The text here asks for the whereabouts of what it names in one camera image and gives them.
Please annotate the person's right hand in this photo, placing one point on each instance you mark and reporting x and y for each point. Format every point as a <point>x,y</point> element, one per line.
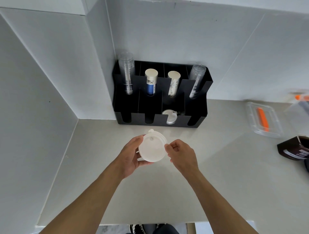
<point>184,156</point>

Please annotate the person's left hand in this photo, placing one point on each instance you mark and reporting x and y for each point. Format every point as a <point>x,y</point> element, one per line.
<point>127,159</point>

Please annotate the person's right thumb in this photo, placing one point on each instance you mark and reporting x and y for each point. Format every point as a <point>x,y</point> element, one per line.
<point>169,147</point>

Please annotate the person's left thumb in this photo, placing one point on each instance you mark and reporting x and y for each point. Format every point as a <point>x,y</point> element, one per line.
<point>135,142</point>

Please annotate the white lid stack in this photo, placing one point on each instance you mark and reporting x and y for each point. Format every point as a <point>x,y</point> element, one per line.
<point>152,148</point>

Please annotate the person's left forearm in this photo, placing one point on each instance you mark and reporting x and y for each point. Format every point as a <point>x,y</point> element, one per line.
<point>89,205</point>

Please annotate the person's right forearm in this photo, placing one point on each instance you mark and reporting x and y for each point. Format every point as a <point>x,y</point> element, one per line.
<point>214,205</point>

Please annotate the white cup lid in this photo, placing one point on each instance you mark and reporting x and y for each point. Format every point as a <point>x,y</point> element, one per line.
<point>170,117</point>

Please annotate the black cup organizer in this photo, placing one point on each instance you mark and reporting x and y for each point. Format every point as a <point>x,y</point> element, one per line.
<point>128,106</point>

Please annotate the blue print paper cup stack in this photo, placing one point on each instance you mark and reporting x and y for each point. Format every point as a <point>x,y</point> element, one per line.
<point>150,83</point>

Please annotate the white patterned paper cup stack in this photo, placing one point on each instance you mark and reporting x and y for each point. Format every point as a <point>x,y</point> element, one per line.
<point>173,84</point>

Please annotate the tall clear plastic cup stack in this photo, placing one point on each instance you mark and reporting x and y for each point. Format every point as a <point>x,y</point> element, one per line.
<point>127,72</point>

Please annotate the short clear plastic cup stack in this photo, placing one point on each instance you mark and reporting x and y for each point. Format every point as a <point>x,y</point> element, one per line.
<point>196,80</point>

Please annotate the person's dark trouser leg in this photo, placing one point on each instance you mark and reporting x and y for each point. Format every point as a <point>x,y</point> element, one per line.
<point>171,229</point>

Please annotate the black and white shoe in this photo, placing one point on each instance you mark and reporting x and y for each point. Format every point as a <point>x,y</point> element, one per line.
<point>137,229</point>

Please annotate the orange utensil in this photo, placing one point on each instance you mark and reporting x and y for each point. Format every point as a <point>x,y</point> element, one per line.
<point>263,119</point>

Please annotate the clear plastic container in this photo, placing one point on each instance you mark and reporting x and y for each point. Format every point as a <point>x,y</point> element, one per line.
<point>274,120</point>

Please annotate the dark brown carton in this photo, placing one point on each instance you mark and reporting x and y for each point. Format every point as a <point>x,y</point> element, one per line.
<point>291,148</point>

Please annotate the clear plastic bag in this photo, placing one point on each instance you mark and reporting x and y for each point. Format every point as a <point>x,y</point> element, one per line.
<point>297,115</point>

